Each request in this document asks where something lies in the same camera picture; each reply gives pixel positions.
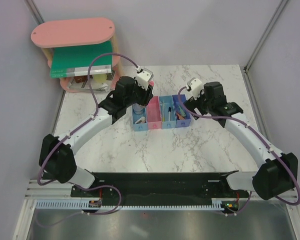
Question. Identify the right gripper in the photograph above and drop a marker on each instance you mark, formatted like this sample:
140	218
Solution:
191	104

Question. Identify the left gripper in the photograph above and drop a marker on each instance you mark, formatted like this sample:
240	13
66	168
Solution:
146	95

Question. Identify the clear round pin jar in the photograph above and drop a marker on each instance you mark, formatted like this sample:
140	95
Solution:
138	109

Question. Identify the light blue bin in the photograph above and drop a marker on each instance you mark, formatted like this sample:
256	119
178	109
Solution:
167	110
139	127

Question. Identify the orange highlighter marker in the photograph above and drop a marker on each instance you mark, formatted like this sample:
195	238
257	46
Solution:
180	116

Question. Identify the dark blue plastic bin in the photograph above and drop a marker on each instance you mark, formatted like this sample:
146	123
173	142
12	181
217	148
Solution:
181	123

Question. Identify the black white pen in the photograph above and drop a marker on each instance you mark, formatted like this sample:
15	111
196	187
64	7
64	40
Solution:
169	114

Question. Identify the pink plastic bin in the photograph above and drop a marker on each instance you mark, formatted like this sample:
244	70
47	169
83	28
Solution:
153	114

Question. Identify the yellow capped pen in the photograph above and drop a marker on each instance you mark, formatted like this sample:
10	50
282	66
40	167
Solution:
162	111

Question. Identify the green eraser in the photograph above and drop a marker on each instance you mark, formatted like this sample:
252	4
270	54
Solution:
181	109

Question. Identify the pink capped bottle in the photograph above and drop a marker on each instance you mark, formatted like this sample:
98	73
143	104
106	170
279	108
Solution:
150	84

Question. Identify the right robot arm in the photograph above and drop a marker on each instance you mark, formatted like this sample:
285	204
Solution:
277	171

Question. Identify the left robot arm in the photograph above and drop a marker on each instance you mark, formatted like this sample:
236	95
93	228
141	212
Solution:
57	152

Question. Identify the yellow cup on shelf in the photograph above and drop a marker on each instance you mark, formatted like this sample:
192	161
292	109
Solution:
100	78

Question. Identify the brown toy on shelf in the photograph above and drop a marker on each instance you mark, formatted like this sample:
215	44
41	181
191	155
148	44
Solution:
80	79

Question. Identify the green book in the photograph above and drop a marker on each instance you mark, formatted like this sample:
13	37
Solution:
73	61

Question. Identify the pink wooden shelf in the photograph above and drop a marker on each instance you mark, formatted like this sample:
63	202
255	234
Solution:
73	32

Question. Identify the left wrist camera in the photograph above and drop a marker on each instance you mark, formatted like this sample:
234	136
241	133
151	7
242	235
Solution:
143	76

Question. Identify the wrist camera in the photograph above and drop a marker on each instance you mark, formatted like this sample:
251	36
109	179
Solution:
143	76
195	86

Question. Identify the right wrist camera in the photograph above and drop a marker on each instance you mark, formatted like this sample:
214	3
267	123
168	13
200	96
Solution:
195	86

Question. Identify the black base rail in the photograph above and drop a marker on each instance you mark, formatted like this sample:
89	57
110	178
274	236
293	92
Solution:
160	188

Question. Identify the aluminium frame post right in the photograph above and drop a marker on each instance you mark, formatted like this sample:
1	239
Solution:
266	33

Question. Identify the aluminium frame post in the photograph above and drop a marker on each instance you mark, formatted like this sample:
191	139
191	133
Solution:
266	33
34	10

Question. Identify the aluminium frame post left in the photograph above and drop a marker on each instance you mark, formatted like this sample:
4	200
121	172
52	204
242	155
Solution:
34	10

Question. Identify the white cable duct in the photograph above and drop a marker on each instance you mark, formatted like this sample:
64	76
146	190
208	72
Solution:
85	204

